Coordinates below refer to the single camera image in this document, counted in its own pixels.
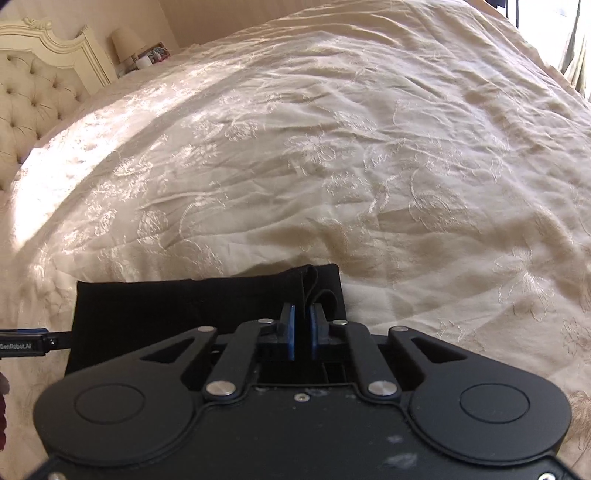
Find bedside table clutter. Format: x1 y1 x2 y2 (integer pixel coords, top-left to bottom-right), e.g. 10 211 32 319
117 41 174 77

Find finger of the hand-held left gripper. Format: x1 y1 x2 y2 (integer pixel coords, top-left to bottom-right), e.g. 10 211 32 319
0 326 74 354

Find cream table lamp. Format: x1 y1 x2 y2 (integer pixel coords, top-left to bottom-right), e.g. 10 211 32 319
111 25 148 66

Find person's dark red clothing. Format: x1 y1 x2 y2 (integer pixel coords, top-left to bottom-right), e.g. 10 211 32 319
0 371 11 455

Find cream tufted headboard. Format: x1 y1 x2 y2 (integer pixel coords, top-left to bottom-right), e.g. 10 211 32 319
0 16 118 192

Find beige embroidered bedspread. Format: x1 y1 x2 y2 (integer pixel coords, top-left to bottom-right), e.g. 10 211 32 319
0 0 591 480

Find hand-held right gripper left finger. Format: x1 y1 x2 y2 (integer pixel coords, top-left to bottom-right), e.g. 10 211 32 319
137 301 297 400

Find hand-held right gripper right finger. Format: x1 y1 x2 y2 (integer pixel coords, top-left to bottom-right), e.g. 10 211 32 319
309 304 468 400

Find black pants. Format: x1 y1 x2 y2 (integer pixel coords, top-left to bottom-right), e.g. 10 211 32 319
65 263 347 377

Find pale curtain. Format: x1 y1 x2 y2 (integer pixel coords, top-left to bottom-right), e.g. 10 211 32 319
556 0 591 101

